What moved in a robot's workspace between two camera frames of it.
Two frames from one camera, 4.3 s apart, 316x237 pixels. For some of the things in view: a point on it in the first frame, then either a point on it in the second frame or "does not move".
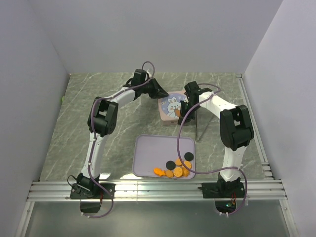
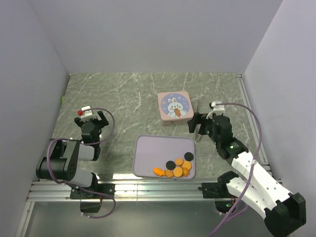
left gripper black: [158, 92] → [102, 122]
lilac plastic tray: [150, 151] does not move
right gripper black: [182, 114] → [199, 118]
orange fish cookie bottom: [159, 172] does not move
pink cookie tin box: [169, 107] does not move
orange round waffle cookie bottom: [177, 172] does not move
